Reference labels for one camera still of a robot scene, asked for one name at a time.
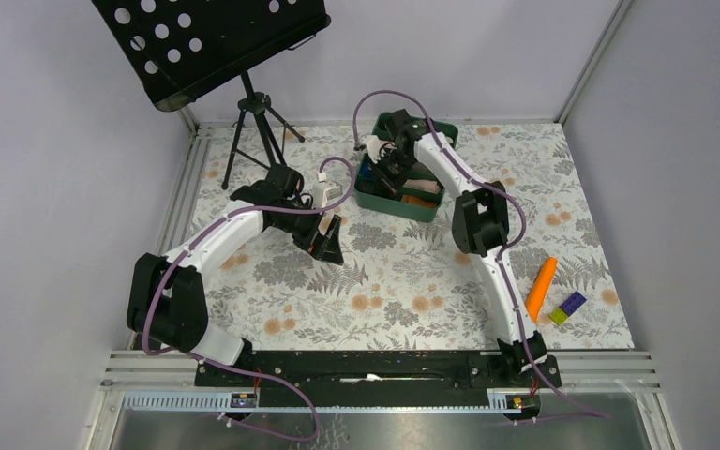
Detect orange carrot toy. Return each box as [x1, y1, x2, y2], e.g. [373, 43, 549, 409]
[525, 257, 558, 323]

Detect purple toy brick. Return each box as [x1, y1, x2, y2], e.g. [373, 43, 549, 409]
[559, 291, 587, 316]

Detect orange rolled cloth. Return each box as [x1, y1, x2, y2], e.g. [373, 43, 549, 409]
[401, 195, 439, 209]

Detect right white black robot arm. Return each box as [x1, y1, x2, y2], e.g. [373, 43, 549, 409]
[362, 110, 548, 386]

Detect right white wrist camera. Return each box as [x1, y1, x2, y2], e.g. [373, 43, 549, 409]
[358, 135, 391, 164]

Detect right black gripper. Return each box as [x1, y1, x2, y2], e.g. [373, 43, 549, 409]
[367, 149, 417, 203]

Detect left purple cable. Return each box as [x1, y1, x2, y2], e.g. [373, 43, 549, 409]
[142, 156, 358, 443]

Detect black perforated music stand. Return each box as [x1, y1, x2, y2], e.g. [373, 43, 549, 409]
[93, 0, 331, 164]

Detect aluminium frame rails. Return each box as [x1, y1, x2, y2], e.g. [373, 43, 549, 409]
[83, 0, 684, 450]

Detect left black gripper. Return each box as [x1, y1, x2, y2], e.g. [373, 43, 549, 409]
[272, 198, 343, 264]

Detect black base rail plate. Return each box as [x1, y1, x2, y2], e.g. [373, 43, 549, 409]
[195, 351, 562, 408]

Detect green toy brick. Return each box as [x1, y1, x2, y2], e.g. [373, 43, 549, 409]
[549, 307, 572, 326]

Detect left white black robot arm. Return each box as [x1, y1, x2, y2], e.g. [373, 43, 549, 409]
[127, 164, 348, 385]

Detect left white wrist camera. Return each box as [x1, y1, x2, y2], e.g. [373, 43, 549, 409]
[310, 172, 344, 208]

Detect floral patterned table mat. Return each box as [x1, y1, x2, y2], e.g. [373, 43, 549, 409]
[205, 124, 633, 350]

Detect green divided organizer tray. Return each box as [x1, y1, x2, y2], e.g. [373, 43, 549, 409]
[353, 112, 458, 223]

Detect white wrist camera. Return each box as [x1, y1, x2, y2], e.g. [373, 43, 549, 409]
[310, 172, 344, 208]
[358, 135, 391, 164]

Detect light pink rolled cloth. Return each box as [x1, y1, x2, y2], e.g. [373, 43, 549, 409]
[403, 179, 442, 194]

